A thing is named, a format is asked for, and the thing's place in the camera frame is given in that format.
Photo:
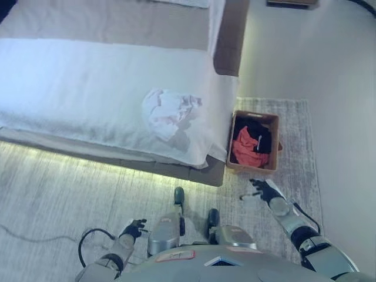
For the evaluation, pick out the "silver right robot leg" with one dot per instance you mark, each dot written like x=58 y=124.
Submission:
x=235 y=236

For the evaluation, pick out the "brown upholstered bed frame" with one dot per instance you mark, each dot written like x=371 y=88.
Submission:
x=229 y=44

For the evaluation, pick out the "silver left robot leg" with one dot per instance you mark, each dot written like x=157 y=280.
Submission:
x=164 y=235

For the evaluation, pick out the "black left robot foot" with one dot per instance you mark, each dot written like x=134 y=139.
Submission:
x=178 y=195

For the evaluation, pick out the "black right robot foot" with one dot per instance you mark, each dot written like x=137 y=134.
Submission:
x=213 y=218

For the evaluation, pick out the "white terry blanket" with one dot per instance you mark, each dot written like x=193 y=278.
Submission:
x=88 y=94

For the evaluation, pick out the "black garment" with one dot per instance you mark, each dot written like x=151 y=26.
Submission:
x=263 y=138

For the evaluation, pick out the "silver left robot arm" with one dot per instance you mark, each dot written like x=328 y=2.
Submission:
x=117 y=252

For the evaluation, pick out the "grey robot torso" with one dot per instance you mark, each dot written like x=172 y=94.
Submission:
x=235 y=267

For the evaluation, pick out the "brown wooden nightstand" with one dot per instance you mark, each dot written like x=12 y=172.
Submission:
x=290 y=3

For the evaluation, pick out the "white garment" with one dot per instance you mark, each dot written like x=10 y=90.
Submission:
x=167 y=114

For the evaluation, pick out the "grey streaked rug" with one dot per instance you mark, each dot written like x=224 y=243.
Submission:
x=117 y=199

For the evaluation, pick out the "red garment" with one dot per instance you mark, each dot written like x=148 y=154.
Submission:
x=246 y=147

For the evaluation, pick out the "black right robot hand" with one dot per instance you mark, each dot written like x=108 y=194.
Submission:
x=268 y=191

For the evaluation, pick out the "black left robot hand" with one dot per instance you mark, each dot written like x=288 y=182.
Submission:
x=132 y=229

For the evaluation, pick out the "black robot foot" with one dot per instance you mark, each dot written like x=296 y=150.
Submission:
x=213 y=218
x=178 y=195

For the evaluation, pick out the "white pillow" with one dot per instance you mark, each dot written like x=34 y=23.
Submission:
x=188 y=3

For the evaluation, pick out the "silver robot leg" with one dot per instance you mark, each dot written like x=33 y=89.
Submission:
x=235 y=236
x=164 y=235

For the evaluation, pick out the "brown cardboard box basket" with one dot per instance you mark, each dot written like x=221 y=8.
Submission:
x=274 y=141

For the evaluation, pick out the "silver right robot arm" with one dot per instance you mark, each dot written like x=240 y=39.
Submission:
x=305 y=235

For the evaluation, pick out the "taupe bed sheet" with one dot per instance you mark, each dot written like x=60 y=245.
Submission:
x=117 y=23

